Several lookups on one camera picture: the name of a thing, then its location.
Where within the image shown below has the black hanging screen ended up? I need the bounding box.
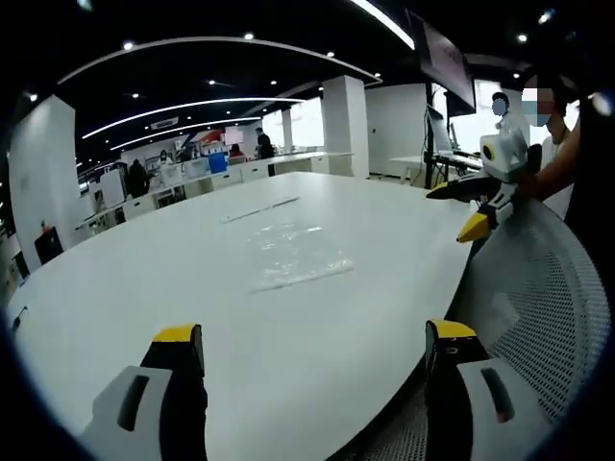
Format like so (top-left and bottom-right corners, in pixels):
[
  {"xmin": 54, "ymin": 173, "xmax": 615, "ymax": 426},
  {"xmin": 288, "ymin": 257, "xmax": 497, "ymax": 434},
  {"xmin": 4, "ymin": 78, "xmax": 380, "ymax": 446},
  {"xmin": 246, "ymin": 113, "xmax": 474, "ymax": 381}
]
[{"xmin": 416, "ymin": 9, "xmax": 478, "ymax": 116}]

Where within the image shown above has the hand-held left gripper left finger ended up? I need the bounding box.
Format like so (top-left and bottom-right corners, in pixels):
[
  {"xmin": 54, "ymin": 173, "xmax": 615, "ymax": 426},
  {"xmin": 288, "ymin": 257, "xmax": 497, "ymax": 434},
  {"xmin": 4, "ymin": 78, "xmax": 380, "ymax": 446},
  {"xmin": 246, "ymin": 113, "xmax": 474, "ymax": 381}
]
[{"xmin": 79, "ymin": 324, "xmax": 209, "ymax": 461}]

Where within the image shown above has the white pillar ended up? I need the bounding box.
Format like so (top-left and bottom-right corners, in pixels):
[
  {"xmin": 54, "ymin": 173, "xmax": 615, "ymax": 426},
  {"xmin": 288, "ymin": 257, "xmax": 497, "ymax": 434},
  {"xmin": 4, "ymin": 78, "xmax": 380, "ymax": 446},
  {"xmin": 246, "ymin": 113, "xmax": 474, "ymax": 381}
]
[
  {"xmin": 8, "ymin": 93, "xmax": 79, "ymax": 273},
  {"xmin": 320, "ymin": 74, "xmax": 371, "ymax": 180}
]

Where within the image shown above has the white side desk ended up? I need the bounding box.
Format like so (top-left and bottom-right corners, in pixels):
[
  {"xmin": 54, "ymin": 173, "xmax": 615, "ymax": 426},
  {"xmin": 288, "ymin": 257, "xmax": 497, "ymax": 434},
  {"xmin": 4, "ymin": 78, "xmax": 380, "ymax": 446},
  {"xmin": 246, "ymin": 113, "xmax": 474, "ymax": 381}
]
[{"xmin": 386, "ymin": 152, "xmax": 484, "ymax": 189}]

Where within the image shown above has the grey mesh office chair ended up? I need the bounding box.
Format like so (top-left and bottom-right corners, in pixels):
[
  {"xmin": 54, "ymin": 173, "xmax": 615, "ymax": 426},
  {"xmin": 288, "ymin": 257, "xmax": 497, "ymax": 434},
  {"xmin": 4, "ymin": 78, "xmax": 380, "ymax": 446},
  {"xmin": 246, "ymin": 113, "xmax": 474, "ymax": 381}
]
[{"xmin": 335, "ymin": 197, "xmax": 612, "ymax": 461}]

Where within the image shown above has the white table cable cover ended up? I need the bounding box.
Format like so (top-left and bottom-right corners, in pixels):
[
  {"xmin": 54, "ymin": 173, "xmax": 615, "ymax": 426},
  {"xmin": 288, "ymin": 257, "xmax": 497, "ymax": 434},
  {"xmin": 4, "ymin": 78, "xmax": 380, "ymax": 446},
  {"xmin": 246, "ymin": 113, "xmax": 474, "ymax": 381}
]
[{"xmin": 219, "ymin": 195, "xmax": 302, "ymax": 225}]

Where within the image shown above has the desk monitor on stand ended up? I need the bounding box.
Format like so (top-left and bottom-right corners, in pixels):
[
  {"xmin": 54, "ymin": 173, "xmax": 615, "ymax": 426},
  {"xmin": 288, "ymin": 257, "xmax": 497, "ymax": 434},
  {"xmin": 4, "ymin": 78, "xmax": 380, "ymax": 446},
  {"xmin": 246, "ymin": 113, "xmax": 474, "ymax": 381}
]
[{"xmin": 425, "ymin": 105, "xmax": 456, "ymax": 156}]

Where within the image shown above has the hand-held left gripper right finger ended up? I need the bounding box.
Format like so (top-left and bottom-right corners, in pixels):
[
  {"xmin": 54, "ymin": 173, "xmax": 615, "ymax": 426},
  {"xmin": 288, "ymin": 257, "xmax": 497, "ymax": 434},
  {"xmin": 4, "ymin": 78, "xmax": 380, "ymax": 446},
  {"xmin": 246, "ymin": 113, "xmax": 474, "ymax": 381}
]
[{"xmin": 424, "ymin": 318, "xmax": 554, "ymax": 461}]

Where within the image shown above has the long white counter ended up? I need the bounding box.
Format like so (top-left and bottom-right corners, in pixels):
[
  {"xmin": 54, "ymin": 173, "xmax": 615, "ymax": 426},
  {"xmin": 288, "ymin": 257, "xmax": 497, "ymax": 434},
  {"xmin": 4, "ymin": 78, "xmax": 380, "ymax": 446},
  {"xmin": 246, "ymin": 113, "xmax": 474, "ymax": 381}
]
[{"xmin": 79, "ymin": 150, "xmax": 357, "ymax": 234}]

